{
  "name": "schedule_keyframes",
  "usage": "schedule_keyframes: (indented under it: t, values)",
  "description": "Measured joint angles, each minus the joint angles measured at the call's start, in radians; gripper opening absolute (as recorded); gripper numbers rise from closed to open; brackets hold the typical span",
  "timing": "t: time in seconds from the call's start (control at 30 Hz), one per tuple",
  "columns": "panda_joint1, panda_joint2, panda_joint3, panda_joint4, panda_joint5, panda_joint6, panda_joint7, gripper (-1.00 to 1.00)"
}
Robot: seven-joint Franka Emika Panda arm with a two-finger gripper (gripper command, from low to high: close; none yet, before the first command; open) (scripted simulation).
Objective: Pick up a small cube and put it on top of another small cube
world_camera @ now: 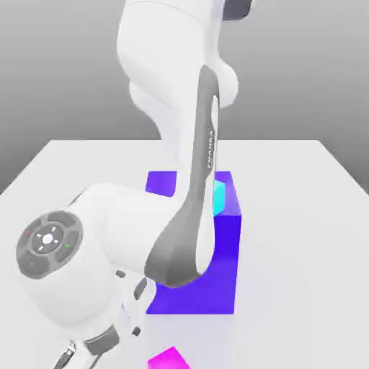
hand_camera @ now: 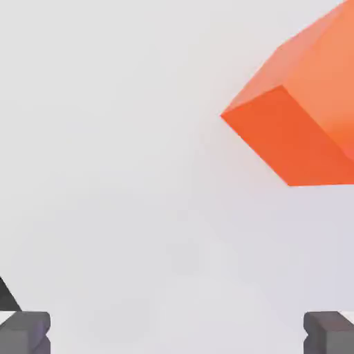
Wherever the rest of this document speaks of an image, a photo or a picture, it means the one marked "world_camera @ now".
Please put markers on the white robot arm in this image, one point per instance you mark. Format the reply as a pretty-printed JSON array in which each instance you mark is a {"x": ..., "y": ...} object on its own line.
[{"x": 161, "y": 86}]

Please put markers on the small cyan cube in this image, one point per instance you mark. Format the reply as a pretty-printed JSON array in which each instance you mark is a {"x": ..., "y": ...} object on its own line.
[{"x": 218, "y": 196}]

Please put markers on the small magenta cube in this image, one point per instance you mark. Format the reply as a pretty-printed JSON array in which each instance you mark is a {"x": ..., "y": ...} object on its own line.
[{"x": 168, "y": 360}]

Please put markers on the large blue box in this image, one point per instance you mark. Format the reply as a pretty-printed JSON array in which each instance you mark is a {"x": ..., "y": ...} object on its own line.
[{"x": 213, "y": 276}]

